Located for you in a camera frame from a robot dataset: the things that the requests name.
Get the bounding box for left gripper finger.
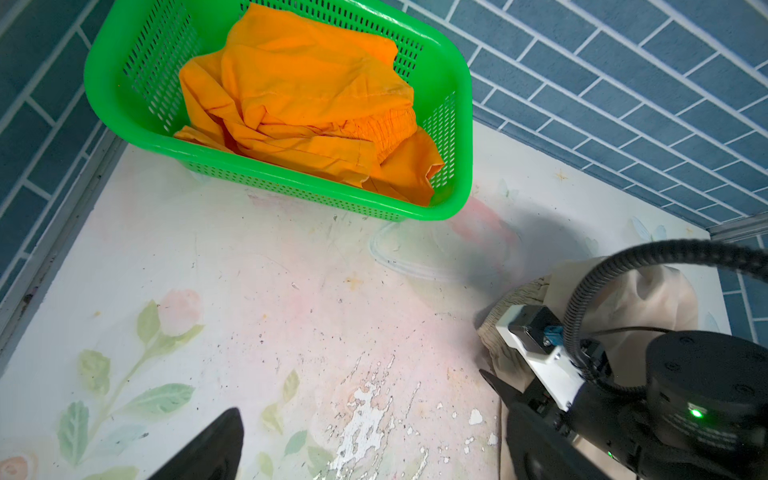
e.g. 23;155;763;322
149;407;244;480

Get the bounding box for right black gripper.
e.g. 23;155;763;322
479;369;648;479

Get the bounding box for beige drawstring shorts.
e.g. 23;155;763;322
476;256;701;480

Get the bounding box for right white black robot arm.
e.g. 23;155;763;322
485;331;767;479

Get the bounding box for orange shorts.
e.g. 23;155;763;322
177;4;443;206

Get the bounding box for green plastic basket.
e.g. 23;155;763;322
84;1;473;221

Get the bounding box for right aluminium corner post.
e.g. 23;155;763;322
707;212;768;242

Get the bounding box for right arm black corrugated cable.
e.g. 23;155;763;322
562;238;768;397

